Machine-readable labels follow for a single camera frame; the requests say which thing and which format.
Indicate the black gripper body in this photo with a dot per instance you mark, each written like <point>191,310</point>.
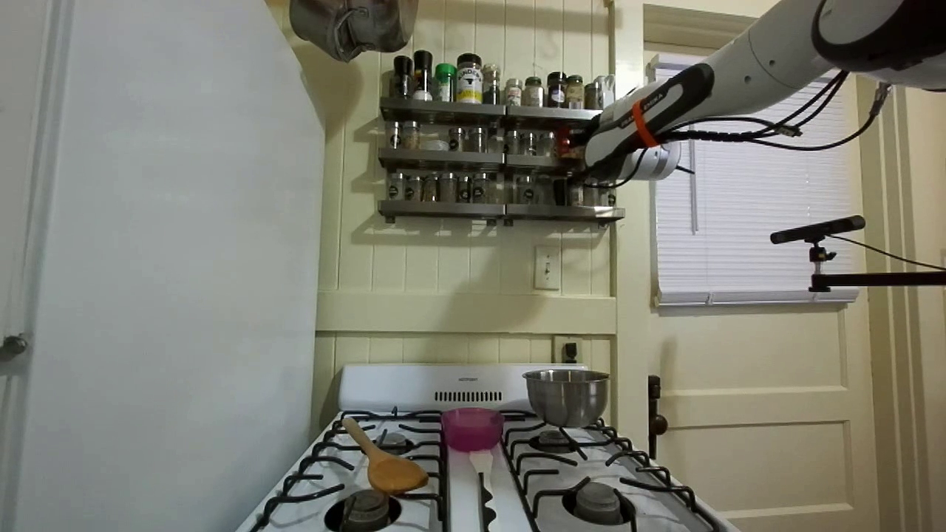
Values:
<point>596,171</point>

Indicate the stainless steel bowl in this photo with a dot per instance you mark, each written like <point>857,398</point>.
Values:
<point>566,398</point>

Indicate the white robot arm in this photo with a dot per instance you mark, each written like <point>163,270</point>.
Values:
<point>770,62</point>

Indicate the small spice bottle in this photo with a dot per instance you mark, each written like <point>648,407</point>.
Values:
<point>532,94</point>
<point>512,94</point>
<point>596,94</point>
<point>556,90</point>
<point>491,88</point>
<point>575,94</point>

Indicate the green cap spice bottle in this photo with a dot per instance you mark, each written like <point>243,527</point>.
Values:
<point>445,85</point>

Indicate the dark bottle black cap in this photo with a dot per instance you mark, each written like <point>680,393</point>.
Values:
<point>404,76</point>

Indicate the clear glass spice jar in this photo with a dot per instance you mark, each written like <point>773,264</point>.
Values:
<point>395,187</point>
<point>470,140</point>
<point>418,187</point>
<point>469,187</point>
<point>491,187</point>
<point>395,137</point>
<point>445,187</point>
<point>520,192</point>

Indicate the grey contents glass spice jar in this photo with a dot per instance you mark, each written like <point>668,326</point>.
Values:
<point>517,140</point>

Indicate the large yellow label jar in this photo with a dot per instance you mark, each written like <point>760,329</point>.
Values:
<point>469,78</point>

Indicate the white window blind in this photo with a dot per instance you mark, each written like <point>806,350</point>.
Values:
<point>758,218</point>

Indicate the black power plug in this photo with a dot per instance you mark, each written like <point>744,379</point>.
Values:
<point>568,353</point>

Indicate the white gas stove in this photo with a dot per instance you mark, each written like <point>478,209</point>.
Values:
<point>475,387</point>

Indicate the pink plastic cup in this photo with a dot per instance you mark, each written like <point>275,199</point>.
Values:
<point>470,434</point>

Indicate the black stove grate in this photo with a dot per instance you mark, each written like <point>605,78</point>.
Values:
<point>327,462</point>
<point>611,462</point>

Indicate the cream panel door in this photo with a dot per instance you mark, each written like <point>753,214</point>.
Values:
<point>758,453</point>

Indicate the wooden spoon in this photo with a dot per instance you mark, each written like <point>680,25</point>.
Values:
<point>395,474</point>

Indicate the white refrigerator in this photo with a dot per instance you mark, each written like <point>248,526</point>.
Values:
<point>167,296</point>

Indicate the cream light switch plate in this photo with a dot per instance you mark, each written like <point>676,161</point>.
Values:
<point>547,268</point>

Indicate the steel wall spice rack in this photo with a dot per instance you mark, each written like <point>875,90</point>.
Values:
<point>445,209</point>

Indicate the cream wall outlet plate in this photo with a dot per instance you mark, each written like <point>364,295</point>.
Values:
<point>559,341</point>

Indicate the black camera on stand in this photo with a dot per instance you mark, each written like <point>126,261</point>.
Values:
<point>816,230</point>

